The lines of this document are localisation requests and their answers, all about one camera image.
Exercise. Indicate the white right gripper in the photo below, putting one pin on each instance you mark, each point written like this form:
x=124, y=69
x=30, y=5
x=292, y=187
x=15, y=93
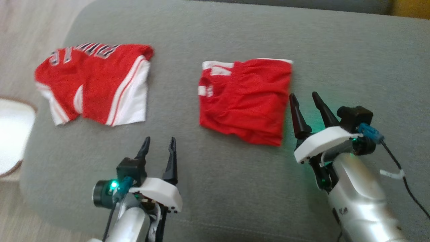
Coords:
x=322, y=143

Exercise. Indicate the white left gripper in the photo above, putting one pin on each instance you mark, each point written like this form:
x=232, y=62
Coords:
x=161, y=193

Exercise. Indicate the red white basketball shorts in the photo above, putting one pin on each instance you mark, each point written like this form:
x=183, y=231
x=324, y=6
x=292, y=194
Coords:
x=245, y=101

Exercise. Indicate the red white basketball jersey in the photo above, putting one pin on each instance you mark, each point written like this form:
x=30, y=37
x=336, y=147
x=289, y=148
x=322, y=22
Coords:
x=97, y=84

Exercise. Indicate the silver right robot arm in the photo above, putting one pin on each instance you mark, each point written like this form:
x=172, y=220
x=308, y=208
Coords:
x=359, y=201

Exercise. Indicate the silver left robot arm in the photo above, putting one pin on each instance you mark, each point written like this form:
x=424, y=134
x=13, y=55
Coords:
x=131, y=225

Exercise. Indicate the grey fabric sofa seat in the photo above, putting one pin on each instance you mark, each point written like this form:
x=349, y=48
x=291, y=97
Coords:
x=235, y=188

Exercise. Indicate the grey sofa back cushion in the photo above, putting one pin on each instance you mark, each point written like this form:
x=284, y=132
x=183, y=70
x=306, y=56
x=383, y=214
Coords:
x=302, y=4

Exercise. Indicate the white round laundry basket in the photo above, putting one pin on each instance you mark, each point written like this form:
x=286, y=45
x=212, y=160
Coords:
x=13, y=134

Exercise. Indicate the yellow sofa cushion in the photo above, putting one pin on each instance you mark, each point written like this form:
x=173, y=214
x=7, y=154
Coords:
x=411, y=7

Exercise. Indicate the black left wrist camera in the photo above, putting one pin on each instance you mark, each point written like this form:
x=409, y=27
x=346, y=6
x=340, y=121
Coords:
x=131, y=169

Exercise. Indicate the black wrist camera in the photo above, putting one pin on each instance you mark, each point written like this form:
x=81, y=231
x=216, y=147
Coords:
x=354, y=117
x=131, y=169

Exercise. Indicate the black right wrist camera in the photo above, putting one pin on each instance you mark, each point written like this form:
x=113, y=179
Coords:
x=354, y=117

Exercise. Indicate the blue left camera connector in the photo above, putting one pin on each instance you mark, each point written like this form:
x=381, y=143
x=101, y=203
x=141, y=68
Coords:
x=123, y=186

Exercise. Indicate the blue camera connector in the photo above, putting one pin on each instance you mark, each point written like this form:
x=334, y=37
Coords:
x=123, y=186
x=371, y=131

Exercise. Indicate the blue right camera connector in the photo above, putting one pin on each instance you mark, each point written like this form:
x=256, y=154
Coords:
x=371, y=131

